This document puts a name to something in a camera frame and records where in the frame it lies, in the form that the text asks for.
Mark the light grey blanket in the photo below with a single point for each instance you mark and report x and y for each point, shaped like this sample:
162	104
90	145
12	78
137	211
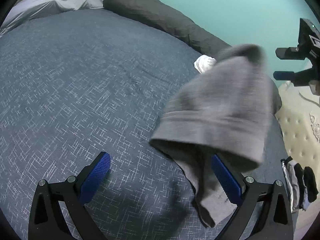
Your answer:
27	10

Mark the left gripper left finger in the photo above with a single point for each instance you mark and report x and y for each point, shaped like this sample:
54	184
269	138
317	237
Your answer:
46	220

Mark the long dark grey pillow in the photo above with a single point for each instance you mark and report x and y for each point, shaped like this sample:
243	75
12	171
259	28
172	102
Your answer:
160	16

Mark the grey quilted sweatshirt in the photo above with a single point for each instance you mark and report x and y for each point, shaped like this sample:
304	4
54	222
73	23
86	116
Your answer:
225	110

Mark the cream tufted headboard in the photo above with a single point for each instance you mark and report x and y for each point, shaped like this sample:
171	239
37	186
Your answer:
299	121

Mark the person's right hand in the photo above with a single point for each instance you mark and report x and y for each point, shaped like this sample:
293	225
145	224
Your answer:
315	87

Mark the white t-shirt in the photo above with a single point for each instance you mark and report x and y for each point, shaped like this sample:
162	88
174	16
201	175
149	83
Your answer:
204	63

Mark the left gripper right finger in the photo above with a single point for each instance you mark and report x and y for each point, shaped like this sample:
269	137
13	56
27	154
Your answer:
275	219

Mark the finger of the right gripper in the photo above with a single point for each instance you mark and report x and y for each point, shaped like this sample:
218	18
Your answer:
290	53
286	75

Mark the blue patterned bed sheet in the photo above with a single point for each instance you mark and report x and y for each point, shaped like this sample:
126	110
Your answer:
82	82

